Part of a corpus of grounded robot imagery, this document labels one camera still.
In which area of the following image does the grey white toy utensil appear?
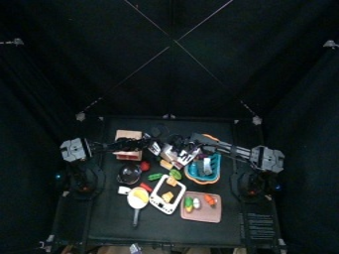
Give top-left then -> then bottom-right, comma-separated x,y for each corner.
202,157 -> 214,177

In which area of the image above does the red wooden toy box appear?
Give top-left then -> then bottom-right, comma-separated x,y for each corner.
112,129 -> 146,162

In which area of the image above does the green toy star fruit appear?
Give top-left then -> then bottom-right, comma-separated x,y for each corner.
168,168 -> 183,181

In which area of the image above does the green toy pea pod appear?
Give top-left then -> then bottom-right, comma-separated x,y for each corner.
147,172 -> 164,182

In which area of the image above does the orange toy carrot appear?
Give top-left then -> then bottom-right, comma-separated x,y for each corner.
203,193 -> 219,208

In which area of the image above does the yellow toy omelette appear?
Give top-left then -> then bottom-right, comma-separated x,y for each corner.
132,189 -> 150,204

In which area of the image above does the white toy induction stove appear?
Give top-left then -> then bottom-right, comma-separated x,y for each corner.
148,174 -> 188,216

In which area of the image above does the pink plastic tray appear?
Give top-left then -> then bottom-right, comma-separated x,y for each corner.
179,190 -> 224,224

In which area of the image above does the white text label sticker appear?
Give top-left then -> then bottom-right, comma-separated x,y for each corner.
246,212 -> 275,242

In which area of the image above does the small white purple object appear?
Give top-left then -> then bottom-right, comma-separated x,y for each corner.
128,242 -> 144,254

